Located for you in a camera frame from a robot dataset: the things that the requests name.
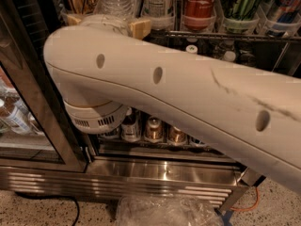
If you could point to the gold can shelf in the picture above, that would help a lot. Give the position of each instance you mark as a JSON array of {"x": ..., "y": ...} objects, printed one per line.
[
  {"x": 154, "y": 130},
  {"x": 176, "y": 137}
]

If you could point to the green can top shelf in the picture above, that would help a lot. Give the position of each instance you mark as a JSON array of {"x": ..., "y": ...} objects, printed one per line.
[{"x": 239, "y": 10}]

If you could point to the water bottle middle shelf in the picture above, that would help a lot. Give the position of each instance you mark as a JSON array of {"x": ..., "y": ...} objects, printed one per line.
[{"x": 225, "y": 50}]

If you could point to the labelled clear bottle top shelf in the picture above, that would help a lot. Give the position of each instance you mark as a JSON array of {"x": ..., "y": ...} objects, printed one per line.
[{"x": 160, "y": 13}]

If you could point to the clear water bottle top shelf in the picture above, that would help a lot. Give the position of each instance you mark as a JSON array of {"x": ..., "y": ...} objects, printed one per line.
[{"x": 124, "y": 9}]

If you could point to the stainless steel fridge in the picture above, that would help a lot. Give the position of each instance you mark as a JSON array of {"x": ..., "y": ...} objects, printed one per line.
[{"x": 116, "y": 167}]

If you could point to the brown tea bottle shelf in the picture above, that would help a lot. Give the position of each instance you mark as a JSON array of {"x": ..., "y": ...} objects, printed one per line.
[
  {"x": 192, "y": 45},
  {"x": 130, "y": 127}
]

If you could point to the gold can bottom shelf right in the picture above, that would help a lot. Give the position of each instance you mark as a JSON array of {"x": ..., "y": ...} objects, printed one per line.
[{"x": 176, "y": 137}]

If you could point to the gold can bottom shelf left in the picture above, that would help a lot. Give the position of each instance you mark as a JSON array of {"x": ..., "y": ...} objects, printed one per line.
[{"x": 154, "y": 130}]

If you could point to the brown tea bottle middle shelf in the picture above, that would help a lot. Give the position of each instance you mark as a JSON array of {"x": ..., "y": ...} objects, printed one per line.
[{"x": 192, "y": 45}]

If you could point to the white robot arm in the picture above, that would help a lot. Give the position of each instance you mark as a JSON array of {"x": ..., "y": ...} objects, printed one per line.
[{"x": 250, "y": 115}]

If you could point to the brown tea bottle bottom shelf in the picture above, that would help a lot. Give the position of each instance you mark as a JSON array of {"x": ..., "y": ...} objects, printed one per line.
[{"x": 130, "y": 127}]

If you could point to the glass fridge door left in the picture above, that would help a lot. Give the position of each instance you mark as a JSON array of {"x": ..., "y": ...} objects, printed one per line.
[{"x": 25, "y": 26}]

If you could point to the clear plastic bag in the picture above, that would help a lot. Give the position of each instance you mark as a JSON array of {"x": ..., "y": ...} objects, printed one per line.
[{"x": 169, "y": 211}]

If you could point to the blue can bottom shelf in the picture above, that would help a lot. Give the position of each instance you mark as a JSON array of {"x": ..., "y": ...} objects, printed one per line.
[{"x": 196, "y": 143}]

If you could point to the red Coca-Cola bottle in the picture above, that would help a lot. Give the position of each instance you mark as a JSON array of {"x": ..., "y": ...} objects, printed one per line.
[{"x": 196, "y": 13}]

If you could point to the bottle behind glass door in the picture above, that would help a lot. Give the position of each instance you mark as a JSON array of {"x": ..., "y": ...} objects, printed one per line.
[{"x": 13, "y": 117}]

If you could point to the blue Red Bull can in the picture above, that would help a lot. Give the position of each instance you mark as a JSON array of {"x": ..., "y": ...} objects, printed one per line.
[{"x": 281, "y": 12}]

